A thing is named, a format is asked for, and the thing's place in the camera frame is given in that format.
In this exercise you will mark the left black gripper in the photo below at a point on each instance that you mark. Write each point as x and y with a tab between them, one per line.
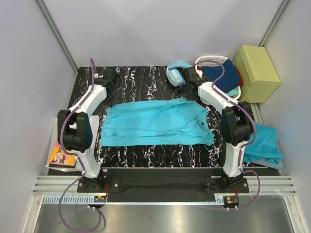
111	91

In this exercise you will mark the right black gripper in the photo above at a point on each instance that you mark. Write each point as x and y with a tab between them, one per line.
186	96

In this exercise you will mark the turquoise t-shirt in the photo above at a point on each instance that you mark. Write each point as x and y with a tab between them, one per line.
156	122

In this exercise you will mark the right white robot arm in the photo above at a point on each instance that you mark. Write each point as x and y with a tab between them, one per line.
236	124

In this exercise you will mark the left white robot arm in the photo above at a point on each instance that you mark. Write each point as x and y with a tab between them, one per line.
77	127

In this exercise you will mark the pile of teal t-shirts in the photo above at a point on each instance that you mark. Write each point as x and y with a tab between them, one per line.
264	150

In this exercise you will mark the light blue headphones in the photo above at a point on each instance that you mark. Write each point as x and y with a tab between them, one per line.
173	74

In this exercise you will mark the white plastic laundry basket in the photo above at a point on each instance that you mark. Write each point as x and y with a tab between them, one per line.
209	66

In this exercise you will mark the teal folded t-shirt in basket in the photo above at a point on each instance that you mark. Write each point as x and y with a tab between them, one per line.
233	93

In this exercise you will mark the navy blue folded t-shirt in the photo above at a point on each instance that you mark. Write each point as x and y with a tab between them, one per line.
230	72

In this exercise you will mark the white paper sheets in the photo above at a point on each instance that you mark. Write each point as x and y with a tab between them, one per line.
94	122

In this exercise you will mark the yellow-green storage box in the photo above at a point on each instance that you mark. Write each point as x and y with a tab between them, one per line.
259	76

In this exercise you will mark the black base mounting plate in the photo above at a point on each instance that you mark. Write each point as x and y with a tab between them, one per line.
163	185

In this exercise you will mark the aluminium rail frame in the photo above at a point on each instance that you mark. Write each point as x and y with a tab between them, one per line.
54	189

